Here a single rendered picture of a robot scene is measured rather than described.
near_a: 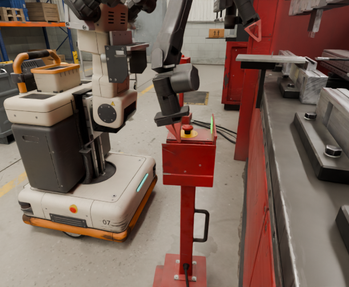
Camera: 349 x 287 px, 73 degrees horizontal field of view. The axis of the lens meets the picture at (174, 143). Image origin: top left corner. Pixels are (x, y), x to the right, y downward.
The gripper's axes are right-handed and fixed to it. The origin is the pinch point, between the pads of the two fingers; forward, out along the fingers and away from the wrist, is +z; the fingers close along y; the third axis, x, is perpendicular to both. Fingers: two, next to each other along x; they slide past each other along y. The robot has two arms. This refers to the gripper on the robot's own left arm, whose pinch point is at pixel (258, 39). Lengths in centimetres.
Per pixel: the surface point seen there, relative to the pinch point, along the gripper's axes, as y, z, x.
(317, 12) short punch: -3.7, 2.1, -21.3
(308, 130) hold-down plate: -58, 21, -2
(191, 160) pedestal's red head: -54, 20, 29
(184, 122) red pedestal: 158, 50, 114
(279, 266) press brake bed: -88, 26, 9
